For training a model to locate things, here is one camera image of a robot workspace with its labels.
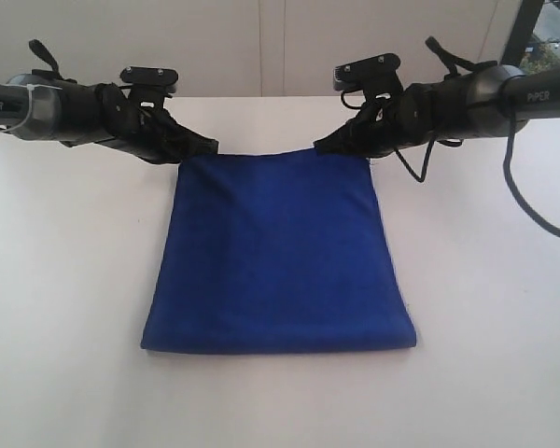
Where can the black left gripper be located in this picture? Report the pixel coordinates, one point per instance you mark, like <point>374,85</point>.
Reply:
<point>135,122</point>

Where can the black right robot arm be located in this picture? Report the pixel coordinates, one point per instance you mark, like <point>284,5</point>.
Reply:
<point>487,104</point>

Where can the blue microfiber towel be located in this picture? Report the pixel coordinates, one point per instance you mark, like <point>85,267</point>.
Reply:
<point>276,254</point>

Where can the right wrist camera, grey-black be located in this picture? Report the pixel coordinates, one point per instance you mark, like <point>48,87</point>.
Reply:
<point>373,76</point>

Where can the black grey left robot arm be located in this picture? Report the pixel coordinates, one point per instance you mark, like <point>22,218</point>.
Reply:
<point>43,106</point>

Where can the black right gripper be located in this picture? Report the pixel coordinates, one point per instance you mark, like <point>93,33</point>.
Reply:
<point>386,124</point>

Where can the dark window frame post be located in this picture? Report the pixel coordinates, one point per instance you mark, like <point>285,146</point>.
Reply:
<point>521,31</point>

